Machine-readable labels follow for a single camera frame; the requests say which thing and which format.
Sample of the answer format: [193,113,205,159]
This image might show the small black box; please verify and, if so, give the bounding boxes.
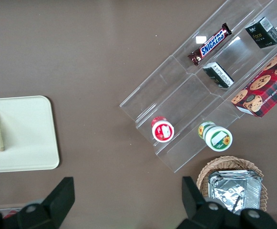
[202,62,235,89]

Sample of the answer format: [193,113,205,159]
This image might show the clear acrylic stepped display stand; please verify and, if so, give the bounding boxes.
[119,0,277,174]

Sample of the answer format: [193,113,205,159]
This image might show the brown Snickers bar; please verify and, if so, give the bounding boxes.
[187,22,233,67]

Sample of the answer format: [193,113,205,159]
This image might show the red-lid white yogurt cup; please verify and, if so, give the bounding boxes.
[151,115,175,143]

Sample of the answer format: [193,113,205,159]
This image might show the cream rectangular plastic tray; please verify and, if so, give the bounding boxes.
[0,95,61,174]

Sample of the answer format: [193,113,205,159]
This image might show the green-lid white yogurt cup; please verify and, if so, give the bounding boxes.
[197,121,234,153]

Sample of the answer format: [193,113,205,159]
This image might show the silver foil packets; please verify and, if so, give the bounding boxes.
[207,169,263,216]

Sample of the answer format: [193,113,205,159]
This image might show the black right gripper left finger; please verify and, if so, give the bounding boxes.
[17,176,76,229]

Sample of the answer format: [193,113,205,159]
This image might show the black carton Face print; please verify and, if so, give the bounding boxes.
[245,16,277,49]

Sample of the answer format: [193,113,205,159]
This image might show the red tartan cookie box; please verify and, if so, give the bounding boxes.
[230,42,277,118]

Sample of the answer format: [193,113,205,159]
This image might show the light tan wicker basket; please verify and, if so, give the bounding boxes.
[196,156,268,213]

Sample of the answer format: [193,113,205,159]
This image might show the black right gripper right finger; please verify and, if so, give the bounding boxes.
[176,176,243,229]

